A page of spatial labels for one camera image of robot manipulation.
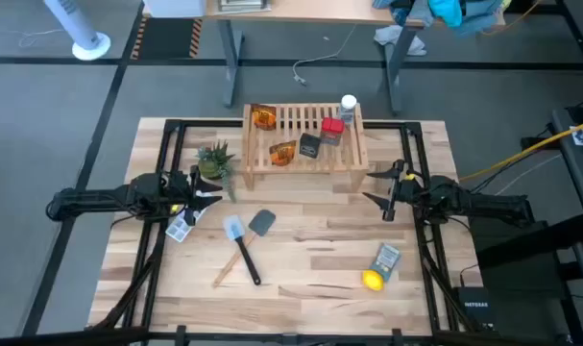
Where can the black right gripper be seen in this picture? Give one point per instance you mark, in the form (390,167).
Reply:
(411,194)

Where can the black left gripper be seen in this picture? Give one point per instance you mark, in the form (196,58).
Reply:
(183,192)

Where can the red-lidded smoked paprika tin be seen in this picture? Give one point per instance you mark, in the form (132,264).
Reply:
(332,127)

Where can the green black pepper tin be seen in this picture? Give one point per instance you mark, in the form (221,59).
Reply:
(310,145)

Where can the orange taco seasoning packet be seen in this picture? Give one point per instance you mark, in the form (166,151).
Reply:
(282,154)
(264,117)

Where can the white-lidded bagel seasoning jar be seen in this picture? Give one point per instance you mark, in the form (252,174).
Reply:
(348,103)

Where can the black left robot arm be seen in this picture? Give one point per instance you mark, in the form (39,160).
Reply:
(104,198)

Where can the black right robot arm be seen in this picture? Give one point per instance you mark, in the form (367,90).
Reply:
(488,204)

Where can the slatted wooden shelf rack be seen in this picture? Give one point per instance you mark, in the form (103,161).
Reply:
(315,168)

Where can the potted green succulent plant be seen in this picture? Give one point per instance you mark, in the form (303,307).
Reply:
(213,163)

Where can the clear white compartment box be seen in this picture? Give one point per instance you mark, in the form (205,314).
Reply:
(178,231)

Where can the blue-green flat packet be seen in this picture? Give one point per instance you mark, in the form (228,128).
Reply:
(386,259)

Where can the yellow lemon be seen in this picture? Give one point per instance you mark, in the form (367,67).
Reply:
(373,280)

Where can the white cloth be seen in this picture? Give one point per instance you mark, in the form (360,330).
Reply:
(392,36)

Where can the black mat hazard stripes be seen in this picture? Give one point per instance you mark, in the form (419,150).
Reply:
(166,38)

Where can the pile of blue clothes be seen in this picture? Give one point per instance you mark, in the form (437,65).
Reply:
(444,12)

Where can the light wooden desk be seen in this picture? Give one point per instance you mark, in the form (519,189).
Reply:
(320,12)

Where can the black side desk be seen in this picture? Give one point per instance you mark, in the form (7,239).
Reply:
(574,192)

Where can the stack of books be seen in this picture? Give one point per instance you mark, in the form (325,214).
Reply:
(243,5)

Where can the white paper sheet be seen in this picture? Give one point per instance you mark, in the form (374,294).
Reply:
(579,136)

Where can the black metal table frame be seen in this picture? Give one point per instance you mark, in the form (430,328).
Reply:
(204,124)

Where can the black Netgear network switch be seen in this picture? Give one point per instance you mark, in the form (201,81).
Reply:
(476,305)

